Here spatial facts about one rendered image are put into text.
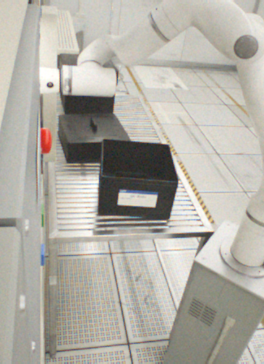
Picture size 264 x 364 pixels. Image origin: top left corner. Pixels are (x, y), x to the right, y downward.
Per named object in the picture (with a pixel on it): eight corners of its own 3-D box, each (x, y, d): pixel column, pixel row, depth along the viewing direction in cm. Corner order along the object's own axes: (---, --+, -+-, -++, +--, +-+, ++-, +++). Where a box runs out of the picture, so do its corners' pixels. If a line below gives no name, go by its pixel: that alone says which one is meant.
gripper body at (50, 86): (63, 98, 105) (23, 97, 103) (62, 86, 113) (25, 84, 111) (64, 73, 101) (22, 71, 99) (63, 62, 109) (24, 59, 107)
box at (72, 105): (114, 115, 207) (119, 71, 193) (63, 114, 199) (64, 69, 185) (105, 95, 230) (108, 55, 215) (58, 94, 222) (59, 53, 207)
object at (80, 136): (130, 159, 170) (134, 135, 162) (67, 163, 160) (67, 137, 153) (113, 130, 192) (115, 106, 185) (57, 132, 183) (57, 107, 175)
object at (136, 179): (97, 214, 135) (101, 176, 125) (98, 173, 157) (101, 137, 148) (170, 219, 138) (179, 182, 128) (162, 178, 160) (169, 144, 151)
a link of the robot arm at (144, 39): (144, -11, 98) (70, 54, 114) (153, 26, 90) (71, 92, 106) (164, 10, 104) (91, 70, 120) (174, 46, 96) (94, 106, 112)
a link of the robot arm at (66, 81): (71, 100, 106) (60, 99, 106) (69, 88, 113) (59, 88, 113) (71, 71, 102) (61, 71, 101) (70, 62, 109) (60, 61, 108)
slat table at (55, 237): (175, 345, 178) (214, 231, 135) (49, 359, 165) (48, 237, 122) (127, 188, 282) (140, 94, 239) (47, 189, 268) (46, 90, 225)
